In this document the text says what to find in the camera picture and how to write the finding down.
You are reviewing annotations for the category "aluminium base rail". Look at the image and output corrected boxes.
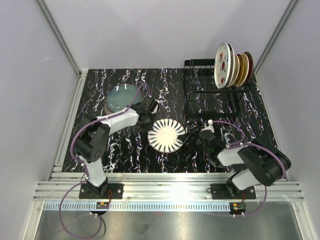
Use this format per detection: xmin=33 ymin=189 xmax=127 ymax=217
xmin=32 ymin=172 xmax=305 ymax=201

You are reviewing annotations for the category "cream plate with black sprig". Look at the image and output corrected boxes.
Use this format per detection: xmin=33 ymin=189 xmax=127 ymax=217
xmin=241 ymin=53 xmax=249 ymax=86

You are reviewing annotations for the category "blue glazed plate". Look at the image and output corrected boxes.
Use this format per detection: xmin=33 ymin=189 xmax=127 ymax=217
xmin=106 ymin=83 xmax=138 ymax=108

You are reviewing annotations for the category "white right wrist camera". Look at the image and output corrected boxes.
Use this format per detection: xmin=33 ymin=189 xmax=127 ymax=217
xmin=202 ymin=119 xmax=215 ymax=134

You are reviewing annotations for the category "white slotted cable duct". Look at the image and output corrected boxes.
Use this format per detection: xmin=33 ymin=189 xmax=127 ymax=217
xmin=44 ymin=201 xmax=231 ymax=212

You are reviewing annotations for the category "amber patterned glass plate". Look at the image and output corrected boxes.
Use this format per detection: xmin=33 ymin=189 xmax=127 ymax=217
xmin=235 ymin=54 xmax=245 ymax=87

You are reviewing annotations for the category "dark green rimmed plate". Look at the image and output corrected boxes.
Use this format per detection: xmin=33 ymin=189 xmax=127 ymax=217
xmin=227 ymin=43 xmax=236 ymax=87

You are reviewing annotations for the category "black white striped plate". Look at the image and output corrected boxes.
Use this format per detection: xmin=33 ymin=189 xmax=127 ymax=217
xmin=147 ymin=118 xmax=186 ymax=154

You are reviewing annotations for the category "red floral plate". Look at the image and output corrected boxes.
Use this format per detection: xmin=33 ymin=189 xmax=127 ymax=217
xmin=244 ymin=51 xmax=254 ymax=84

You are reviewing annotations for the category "black wire dish rack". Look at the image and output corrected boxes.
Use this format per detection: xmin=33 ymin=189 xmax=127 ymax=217
xmin=182 ymin=58 xmax=256 ymax=122

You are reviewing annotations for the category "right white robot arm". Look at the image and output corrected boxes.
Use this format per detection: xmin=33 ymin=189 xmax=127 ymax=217
xmin=178 ymin=127 xmax=292 ymax=200

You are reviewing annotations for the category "white watermelon pattern plate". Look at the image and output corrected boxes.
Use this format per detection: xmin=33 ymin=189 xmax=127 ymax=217
xmin=214 ymin=42 xmax=231 ymax=89

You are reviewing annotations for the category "stack of plates under white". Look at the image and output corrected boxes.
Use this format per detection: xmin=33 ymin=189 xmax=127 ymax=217
xmin=103 ymin=100 xmax=126 ymax=115

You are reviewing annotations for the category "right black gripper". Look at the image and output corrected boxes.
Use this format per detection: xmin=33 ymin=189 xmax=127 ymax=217
xmin=177 ymin=126 xmax=210 ymax=156

